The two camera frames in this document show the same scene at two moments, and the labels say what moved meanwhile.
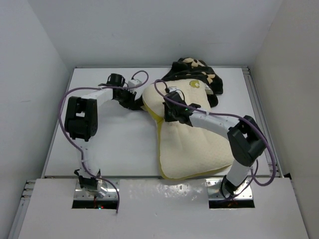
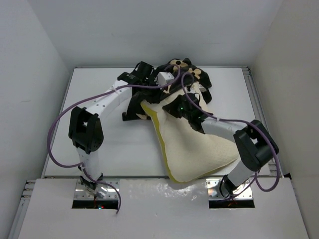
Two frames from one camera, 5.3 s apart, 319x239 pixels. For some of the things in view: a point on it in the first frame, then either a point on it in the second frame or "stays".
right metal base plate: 214,192 stays
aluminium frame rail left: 22,208 stays
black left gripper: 129,104 to 154,81
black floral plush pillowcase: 192,68 to 185,73
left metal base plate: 110,185 stays
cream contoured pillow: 187,151 stays
